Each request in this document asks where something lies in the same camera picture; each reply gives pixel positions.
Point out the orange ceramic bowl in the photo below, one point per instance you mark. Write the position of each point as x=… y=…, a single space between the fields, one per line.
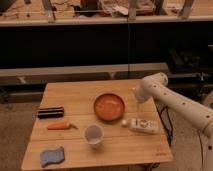
x=109 y=107

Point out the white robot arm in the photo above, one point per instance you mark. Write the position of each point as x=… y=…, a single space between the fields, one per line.
x=200 y=116

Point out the wooden folding table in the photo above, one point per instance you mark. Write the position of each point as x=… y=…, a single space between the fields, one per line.
x=120 y=145

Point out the clear plastic cup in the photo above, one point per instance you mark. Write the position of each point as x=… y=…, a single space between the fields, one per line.
x=93 y=135

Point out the white squeeze bottle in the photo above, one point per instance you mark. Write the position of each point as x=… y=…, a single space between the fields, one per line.
x=141 y=125

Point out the orange carrot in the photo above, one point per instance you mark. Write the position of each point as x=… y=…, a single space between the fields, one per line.
x=61 y=126

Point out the black rectangular case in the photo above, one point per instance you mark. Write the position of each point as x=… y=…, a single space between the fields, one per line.
x=56 y=112

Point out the long metal shelf rack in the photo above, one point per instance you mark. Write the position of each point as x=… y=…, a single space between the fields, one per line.
x=49 y=42

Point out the blue sponge cloth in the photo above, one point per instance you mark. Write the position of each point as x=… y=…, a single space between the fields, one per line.
x=48 y=157

